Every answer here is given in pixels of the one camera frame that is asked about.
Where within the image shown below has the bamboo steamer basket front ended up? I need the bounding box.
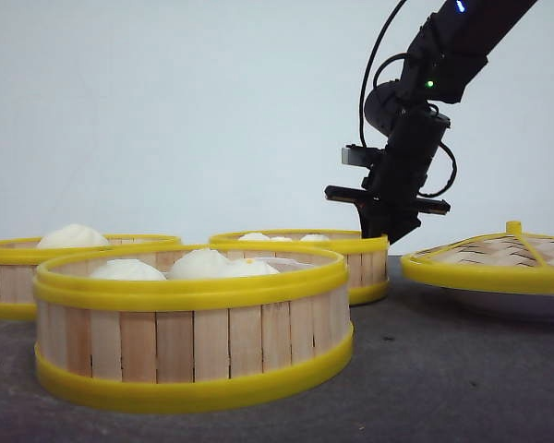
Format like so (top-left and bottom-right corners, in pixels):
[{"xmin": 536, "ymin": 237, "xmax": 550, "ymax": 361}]
[{"xmin": 33, "ymin": 244, "xmax": 354, "ymax": 413}]

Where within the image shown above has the yellow woven bamboo steamer lid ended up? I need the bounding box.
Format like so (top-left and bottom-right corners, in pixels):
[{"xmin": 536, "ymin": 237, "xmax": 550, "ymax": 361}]
[{"xmin": 400, "ymin": 221, "xmax": 554, "ymax": 295}]

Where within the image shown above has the black cable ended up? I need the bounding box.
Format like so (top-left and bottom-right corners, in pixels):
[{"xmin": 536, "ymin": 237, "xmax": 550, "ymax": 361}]
[{"xmin": 357, "ymin": 0, "xmax": 458, "ymax": 197}]

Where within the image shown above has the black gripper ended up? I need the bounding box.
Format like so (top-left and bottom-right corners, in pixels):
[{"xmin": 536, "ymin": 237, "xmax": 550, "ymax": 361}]
[{"xmin": 325, "ymin": 106, "xmax": 451, "ymax": 244}]

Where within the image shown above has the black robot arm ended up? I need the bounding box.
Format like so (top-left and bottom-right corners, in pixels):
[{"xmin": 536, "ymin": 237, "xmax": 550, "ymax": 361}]
[{"xmin": 325, "ymin": 1, "xmax": 533, "ymax": 243}]

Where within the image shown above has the bamboo steamer basket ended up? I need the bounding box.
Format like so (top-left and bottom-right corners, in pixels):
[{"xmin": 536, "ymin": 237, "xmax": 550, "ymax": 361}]
[
  {"xmin": 33, "ymin": 244, "xmax": 354, "ymax": 413},
  {"xmin": 209, "ymin": 229, "xmax": 389, "ymax": 306},
  {"xmin": 0, "ymin": 233, "xmax": 182, "ymax": 321}
]

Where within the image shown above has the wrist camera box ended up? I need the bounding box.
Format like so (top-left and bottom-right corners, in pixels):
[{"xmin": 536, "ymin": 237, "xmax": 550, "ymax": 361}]
[{"xmin": 341, "ymin": 144, "xmax": 384, "ymax": 169}]

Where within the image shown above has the white steamed bun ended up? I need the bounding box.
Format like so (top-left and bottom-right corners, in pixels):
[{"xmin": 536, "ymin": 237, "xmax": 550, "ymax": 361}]
[
  {"xmin": 270, "ymin": 236, "xmax": 294, "ymax": 242},
  {"xmin": 238, "ymin": 232, "xmax": 271, "ymax": 242},
  {"xmin": 300, "ymin": 233, "xmax": 330, "ymax": 242},
  {"xmin": 36, "ymin": 223, "xmax": 109, "ymax": 249},
  {"xmin": 221, "ymin": 258, "xmax": 280, "ymax": 278},
  {"xmin": 90, "ymin": 258, "xmax": 166, "ymax": 281},
  {"xmin": 166, "ymin": 248, "xmax": 239, "ymax": 280}
]

